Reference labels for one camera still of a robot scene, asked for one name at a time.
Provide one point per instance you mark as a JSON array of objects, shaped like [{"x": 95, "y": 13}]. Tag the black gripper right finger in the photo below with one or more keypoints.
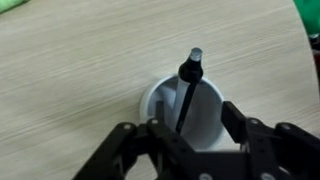
[{"x": 270, "y": 150}]

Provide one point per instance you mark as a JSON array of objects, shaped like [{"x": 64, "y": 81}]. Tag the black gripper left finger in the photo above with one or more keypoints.
[{"x": 166, "y": 146}]

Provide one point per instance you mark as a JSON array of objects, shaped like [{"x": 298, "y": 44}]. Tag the black marker pen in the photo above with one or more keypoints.
[{"x": 190, "y": 71}]

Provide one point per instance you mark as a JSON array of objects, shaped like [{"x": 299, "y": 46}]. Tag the white ceramic mug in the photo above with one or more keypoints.
[{"x": 206, "y": 116}]

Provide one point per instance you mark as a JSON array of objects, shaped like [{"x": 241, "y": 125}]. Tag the bright green blurred object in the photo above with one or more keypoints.
[{"x": 310, "y": 15}]

